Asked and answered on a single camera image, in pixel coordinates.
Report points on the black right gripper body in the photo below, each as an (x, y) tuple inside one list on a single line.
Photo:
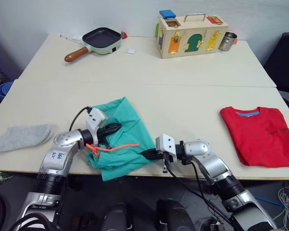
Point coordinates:
[(165, 163)]

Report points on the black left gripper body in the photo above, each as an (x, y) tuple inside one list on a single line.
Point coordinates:
[(103, 136)]

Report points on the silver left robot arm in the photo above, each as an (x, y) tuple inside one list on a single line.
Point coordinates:
[(62, 144)]

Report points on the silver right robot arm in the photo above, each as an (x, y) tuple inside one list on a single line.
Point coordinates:
[(207, 156)]

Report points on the red t-shirt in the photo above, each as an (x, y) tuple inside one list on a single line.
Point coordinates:
[(255, 139)]

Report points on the grey ankle sock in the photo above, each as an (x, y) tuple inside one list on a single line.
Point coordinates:
[(19, 137), (52, 134)]

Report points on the dark rounded shape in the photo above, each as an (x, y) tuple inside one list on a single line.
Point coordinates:
[(175, 214), (118, 216)]

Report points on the small white packet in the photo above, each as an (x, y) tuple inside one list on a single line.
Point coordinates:
[(130, 49)]

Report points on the small red object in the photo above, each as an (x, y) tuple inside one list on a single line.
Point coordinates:
[(124, 35)]

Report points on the clear plastic wrapper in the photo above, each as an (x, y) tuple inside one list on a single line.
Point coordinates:
[(71, 38)]

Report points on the blue plastic bin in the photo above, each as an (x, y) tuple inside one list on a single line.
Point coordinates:
[(4, 90)]

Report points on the green crumpled bag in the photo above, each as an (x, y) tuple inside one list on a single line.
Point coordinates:
[(0, 178)]

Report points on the wooden lock box toy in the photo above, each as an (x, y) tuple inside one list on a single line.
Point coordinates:
[(183, 33)]

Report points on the blue block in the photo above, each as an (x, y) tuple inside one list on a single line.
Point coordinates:
[(167, 13)]

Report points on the metal cup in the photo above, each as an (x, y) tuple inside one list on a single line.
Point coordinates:
[(227, 42)]

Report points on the black chair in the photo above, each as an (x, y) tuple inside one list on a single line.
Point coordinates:
[(284, 62)]

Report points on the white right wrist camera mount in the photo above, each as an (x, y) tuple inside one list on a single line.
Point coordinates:
[(165, 143)]

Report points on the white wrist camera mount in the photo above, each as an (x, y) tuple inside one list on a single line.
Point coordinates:
[(165, 143), (95, 119)]

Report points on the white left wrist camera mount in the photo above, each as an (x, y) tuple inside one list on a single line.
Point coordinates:
[(95, 119)]

